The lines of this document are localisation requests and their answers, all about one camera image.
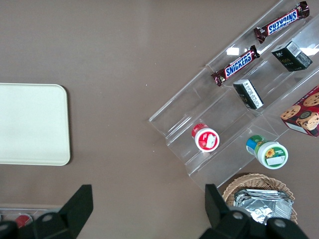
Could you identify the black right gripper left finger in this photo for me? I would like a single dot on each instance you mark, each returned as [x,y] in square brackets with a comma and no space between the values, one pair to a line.
[74,211]

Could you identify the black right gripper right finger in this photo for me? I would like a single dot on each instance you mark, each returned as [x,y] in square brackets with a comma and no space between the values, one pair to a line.
[219,216]

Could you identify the woven wicker basket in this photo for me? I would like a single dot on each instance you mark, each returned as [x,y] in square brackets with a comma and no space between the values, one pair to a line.
[233,189]

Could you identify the cream plastic tray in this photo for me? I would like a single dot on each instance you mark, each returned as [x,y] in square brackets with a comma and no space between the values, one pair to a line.
[32,124]

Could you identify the clear plastic container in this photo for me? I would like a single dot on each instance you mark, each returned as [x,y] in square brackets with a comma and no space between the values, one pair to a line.
[37,207]

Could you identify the silver foil wrapped package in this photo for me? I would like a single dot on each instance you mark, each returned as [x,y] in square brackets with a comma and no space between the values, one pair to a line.
[259,204]

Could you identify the red round cap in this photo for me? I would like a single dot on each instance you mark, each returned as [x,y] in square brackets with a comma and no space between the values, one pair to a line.
[23,219]

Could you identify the red-lidded yogurt cup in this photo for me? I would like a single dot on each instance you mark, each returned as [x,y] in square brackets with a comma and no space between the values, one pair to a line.
[205,138]

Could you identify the green-lidded sunflower cup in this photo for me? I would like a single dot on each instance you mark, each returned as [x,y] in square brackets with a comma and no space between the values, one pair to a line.
[269,152]

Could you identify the clear acrylic stepped display stand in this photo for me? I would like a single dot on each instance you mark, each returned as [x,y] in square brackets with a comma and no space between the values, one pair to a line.
[224,104]

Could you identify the black carton box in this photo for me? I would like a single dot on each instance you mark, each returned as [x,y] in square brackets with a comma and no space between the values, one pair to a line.
[248,94]
[291,56]

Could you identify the red chocolate chip cookie box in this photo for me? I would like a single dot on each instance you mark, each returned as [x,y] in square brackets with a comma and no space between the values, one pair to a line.
[302,112]

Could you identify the Snickers chocolate bar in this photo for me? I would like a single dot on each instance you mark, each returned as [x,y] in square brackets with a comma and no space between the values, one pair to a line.
[282,21]
[236,66]

